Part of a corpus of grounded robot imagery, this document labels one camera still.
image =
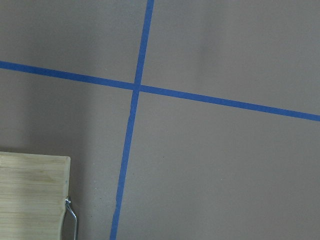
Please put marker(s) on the wooden cutting board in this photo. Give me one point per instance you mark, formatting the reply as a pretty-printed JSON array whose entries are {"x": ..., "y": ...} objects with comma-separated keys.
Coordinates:
[{"x": 34, "y": 196}]

